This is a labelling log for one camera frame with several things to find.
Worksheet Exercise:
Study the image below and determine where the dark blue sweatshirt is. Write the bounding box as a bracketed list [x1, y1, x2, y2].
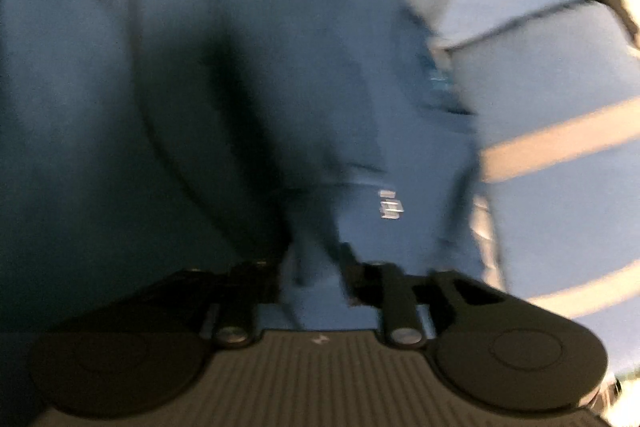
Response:
[1, 0, 483, 334]

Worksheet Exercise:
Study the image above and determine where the right blue striped pillow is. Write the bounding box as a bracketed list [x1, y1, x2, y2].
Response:
[436, 1, 639, 374]

